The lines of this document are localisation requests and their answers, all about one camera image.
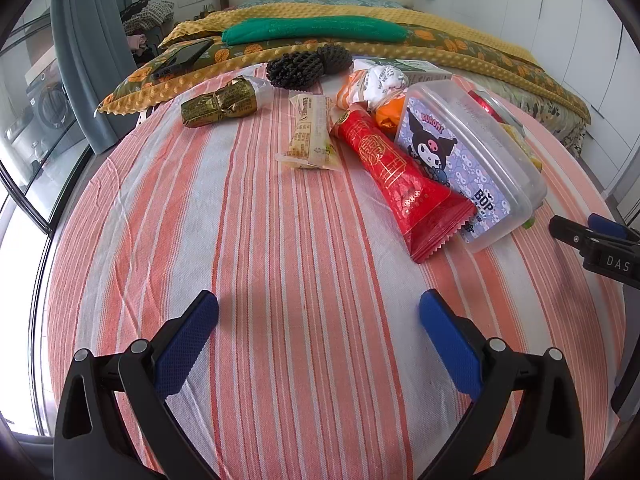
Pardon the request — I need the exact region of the white wardrobe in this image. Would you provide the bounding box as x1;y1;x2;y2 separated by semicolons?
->
450;0;640;221

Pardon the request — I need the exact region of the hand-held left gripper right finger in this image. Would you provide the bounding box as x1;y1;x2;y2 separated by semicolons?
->
419;289;588;480

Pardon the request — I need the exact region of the beige snack wrapper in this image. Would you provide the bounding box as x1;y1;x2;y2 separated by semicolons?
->
276;92;346;171

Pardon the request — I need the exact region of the black phone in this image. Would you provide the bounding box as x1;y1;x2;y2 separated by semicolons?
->
150;38;216;81

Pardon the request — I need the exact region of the black glass door frame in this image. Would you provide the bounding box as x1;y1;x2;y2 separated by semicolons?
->
0;10;96;236

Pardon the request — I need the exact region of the red snack packet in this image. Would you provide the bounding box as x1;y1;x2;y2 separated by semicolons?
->
330;102;478;265

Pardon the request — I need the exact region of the clear plastic container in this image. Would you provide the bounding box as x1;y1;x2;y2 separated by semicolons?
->
395;81;548;254

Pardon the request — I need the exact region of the white crumpled packet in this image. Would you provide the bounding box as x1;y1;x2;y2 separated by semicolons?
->
362;62;408;108

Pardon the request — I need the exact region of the gold green snack packet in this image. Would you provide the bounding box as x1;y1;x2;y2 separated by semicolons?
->
180;76;271;128

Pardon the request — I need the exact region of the orange white wrapper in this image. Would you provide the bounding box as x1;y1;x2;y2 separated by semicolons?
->
336;71;373;111

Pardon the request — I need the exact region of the yellow green wrapper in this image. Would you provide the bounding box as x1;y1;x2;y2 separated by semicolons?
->
500;122;543;171

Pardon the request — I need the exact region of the pile of clothes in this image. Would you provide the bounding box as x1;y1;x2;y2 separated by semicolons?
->
120;0;176;61

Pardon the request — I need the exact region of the blue grey curtain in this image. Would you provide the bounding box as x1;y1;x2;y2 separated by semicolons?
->
50;0;133;156

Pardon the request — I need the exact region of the floral bed sheet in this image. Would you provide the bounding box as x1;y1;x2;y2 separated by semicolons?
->
500;80;588;156

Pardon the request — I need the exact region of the teal patterned pillow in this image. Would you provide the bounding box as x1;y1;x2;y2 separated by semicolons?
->
235;0;406;11

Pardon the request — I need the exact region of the yellow floral blanket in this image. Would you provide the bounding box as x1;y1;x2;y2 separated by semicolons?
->
97;2;591;128

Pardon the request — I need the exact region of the orange white striped tablecloth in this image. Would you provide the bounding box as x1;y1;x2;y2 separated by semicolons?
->
42;60;628;480

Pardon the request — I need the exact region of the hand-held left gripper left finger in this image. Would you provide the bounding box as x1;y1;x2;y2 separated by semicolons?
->
52;290;221;480

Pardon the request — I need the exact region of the green cushion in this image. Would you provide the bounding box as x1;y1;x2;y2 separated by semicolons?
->
221;15;405;48

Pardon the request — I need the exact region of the orange crumpled wrapper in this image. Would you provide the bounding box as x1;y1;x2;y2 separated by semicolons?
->
375;95;408;133

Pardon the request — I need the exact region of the grey washing machine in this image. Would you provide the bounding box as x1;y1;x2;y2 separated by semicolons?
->
25;57;88;171

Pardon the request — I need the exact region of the red can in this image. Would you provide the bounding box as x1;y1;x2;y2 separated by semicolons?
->
467;89;506;123

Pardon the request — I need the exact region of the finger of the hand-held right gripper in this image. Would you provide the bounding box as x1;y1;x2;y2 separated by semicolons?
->
587;213;630;241
549;215;598;257

